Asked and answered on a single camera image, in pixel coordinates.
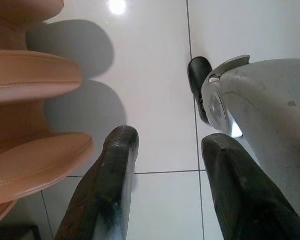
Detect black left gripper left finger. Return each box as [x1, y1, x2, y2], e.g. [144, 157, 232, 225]
[54, 125, 140, 240]

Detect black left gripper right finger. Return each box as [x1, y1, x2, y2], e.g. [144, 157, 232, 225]
[201, 133, 300, 240]

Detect silver robot left leg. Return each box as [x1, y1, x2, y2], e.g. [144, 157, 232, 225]
[201, 54, 300, 227]

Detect black robot left foot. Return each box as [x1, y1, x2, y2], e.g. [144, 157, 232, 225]
[188, 56, 214, 124]

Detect tan leather stool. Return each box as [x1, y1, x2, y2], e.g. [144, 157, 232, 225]
[0, 0, 95, 222]

